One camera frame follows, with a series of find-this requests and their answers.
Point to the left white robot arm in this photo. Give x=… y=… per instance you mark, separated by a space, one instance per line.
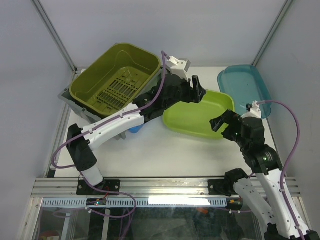
x=82 y=142

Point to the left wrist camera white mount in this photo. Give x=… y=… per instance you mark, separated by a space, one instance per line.
x=178 y=67

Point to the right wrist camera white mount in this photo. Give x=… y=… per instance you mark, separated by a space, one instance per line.
x=255 y=108

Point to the teal transparent container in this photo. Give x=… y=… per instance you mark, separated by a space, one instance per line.
x=244 y=84

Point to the right aluminium frame post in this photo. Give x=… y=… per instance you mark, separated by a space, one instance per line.
x=272 y=31

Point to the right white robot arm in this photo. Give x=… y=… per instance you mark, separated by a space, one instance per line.
x=278 y=211

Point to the left aluminium frame post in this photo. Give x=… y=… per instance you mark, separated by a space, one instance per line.
x=54 y=34

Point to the lime green container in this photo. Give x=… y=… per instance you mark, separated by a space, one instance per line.
x=194 y=118

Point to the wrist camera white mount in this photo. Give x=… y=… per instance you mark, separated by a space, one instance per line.
x=178 y=67
x=255 y=108

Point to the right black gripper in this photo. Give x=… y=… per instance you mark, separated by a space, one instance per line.
x=228 y=117

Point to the white slotted cable duct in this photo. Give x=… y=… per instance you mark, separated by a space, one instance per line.
x=143 y=202

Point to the aluminium frame post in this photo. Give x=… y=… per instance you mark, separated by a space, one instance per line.
x=272 y=31
x=54 y=34

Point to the aluminium mounting rail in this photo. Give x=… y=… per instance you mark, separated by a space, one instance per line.
x=137 y=187

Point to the olive green slotted basket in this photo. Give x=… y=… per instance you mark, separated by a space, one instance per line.
x=115 y=79

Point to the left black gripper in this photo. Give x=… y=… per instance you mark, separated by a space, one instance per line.
x=196 y=93

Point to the blue plastic tray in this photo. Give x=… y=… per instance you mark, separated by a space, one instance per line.
x=135 y=129

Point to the large grey crate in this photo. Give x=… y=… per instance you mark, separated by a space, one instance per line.
x=91 y=117

